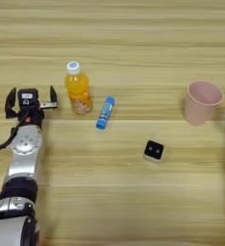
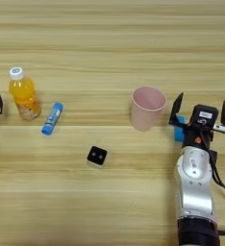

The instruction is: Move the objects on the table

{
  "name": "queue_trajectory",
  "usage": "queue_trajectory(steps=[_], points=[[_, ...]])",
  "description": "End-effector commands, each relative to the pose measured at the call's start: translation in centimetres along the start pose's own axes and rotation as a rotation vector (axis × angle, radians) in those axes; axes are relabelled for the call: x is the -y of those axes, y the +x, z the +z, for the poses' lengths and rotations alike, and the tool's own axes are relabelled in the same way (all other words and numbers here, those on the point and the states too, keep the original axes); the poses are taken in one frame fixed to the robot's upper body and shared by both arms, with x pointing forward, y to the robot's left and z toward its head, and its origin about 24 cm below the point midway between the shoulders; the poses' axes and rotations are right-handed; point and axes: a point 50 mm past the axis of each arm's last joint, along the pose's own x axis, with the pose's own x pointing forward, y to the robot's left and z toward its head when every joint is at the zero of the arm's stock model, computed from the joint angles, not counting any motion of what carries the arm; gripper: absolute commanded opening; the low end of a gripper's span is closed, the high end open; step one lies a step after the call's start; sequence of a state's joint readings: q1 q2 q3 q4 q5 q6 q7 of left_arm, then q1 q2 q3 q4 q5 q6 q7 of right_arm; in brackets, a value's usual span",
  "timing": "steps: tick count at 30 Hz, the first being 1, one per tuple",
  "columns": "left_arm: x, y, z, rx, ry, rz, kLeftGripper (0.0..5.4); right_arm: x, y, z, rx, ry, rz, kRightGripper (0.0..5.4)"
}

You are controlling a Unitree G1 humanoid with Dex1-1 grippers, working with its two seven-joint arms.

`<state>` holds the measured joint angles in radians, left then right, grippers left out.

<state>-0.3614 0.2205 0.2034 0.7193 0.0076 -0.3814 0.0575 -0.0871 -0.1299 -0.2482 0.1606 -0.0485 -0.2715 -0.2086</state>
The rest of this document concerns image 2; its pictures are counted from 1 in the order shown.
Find small black and white cube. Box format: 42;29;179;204
86;145;109;169

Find orange juice bottle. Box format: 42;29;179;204
8;66;42;122

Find pink plastic cup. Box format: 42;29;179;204
130;86;167;133

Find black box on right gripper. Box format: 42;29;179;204
189;104;219;128

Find blue rectangular block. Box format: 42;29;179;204
174;114;187;143

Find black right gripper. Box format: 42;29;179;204
168;92;225;149

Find blue glue stick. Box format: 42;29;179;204
40;101;64;136

